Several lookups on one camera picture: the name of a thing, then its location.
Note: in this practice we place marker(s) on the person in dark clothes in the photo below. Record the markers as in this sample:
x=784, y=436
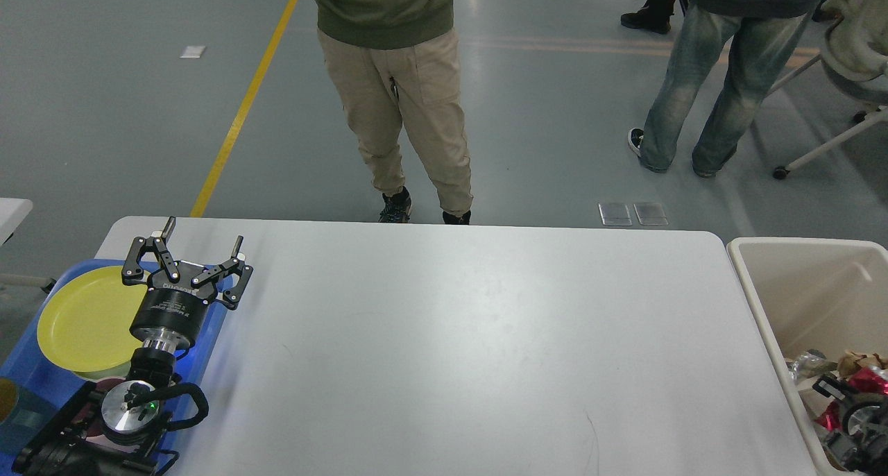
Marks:
x=654, y=16

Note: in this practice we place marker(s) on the aluminium foil tray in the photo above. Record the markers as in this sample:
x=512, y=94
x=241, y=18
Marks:
x=808, y=367

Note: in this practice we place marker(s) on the beige plastic bin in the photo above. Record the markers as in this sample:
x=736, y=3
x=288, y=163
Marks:
x=828, y=295

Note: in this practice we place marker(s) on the dark teal mug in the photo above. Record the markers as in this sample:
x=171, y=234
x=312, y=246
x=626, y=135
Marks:
x=23, y=415

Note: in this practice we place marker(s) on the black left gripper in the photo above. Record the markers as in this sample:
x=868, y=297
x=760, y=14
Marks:
x=173, y=309

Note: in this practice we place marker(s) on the yellow plastic plate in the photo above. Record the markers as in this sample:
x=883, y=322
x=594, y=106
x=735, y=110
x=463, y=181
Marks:
x=85, y=326

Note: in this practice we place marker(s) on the white side table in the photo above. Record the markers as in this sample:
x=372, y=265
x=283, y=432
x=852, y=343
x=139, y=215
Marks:
x=13, y=212

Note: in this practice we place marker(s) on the brown paper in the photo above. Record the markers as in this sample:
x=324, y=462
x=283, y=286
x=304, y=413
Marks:
x=852, y=362

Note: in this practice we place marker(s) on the person in green sweater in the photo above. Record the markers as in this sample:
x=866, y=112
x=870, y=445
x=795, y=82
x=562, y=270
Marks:
x=396, y=67

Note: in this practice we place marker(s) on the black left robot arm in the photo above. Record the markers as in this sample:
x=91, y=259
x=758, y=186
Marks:
x=134, y=415

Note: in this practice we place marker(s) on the crushed red soda can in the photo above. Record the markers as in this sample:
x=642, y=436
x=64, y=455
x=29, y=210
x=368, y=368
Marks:
x=868, y=380

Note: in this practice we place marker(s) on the blue plastic tray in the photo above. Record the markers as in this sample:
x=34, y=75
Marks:
x=28, y=367

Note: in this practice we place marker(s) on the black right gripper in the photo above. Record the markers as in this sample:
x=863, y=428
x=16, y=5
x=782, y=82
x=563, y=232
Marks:
x=861, y=443

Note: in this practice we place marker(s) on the pale green plate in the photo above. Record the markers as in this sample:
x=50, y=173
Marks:
x=118, y=371

